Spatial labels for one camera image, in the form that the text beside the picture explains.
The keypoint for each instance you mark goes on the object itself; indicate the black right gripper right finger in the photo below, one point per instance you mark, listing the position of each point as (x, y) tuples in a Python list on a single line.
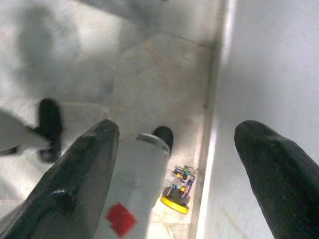
[(281, 179)]

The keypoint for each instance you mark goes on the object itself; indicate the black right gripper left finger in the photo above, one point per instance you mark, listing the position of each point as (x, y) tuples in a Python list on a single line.
[(74, 179)]

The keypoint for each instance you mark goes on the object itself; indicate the black left robot foot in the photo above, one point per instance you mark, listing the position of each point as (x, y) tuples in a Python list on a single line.
[(49, 124)]

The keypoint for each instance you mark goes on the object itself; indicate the black robot foot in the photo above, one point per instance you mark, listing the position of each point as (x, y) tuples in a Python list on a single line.
[(49, 124), (165, 136)]

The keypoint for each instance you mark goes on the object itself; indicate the silver right robot leg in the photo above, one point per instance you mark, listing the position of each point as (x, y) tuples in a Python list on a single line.
[(142, 174)]

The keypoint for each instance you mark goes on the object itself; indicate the black right robot foot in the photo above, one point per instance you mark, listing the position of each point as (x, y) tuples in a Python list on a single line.
[(165, 136)]

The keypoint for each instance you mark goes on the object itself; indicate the colourful toy with yellow wheel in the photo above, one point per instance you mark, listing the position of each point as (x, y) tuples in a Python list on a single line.
[(178, 196)]

